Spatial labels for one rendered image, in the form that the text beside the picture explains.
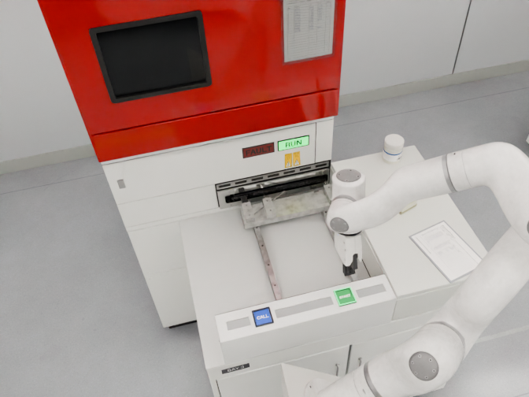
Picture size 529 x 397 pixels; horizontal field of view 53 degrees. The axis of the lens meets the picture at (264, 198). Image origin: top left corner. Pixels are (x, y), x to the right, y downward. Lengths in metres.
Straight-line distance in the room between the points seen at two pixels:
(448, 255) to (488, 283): 0.56
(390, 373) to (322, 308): 0.37
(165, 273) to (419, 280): 1.10
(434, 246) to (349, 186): 0.59
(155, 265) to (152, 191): 0.43
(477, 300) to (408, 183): 0.30
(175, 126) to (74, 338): 1.51
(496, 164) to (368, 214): 0.29
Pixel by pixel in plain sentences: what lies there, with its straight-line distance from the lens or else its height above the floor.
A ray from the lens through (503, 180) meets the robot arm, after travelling 1.22.
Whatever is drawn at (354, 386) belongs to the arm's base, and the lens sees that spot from 1.42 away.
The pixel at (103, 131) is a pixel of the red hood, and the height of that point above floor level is 1.35.
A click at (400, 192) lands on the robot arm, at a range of 1.27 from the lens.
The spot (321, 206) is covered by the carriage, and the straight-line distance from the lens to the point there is 1.98.
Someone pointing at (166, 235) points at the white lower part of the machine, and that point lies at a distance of 2.12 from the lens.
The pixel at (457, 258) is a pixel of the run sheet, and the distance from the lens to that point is 1.80.
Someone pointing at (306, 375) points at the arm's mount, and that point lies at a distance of 1.55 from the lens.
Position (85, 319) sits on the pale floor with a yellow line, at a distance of 2.92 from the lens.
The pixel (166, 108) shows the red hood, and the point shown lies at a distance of 1.65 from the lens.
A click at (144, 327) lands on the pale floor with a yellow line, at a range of 2.80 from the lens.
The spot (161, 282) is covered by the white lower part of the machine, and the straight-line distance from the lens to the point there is 2.36.
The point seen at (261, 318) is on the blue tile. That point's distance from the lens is 1.61.
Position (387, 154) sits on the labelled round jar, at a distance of 2.02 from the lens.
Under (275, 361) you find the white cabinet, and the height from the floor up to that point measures 0.75.
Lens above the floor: 2.36
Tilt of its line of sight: 47 degrees down
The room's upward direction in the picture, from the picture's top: 4 degrees counter-clockwise
